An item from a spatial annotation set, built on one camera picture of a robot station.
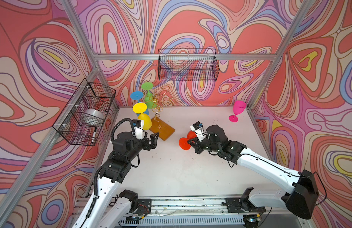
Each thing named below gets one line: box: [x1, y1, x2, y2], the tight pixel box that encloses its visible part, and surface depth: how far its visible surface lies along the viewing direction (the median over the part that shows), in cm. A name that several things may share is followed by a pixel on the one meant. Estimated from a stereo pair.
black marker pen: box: [91, 126, 98, 144], surface depth 75 cm
